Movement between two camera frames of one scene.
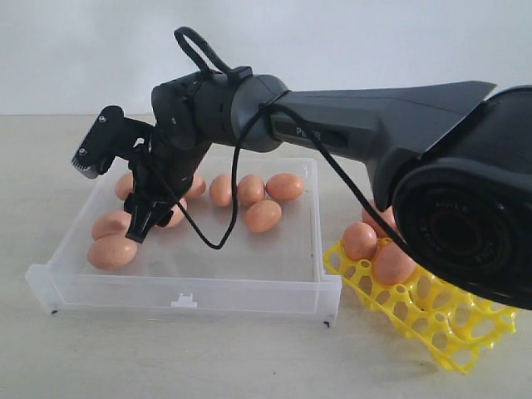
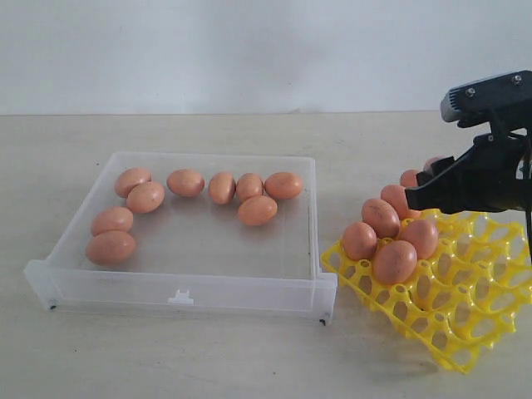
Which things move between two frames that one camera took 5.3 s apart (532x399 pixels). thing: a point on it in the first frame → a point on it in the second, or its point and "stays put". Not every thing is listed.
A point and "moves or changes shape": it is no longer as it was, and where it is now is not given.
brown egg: [263, 216] moves or changes shape
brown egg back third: [220, 189] stays put
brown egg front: [387, 214] stays put
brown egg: [178, 215] moves or changes shape
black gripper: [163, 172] → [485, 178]
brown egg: [124, 186] stays put
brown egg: [359, 240] stays put
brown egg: [392, 265] stays put
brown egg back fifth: [284, 187] stays put
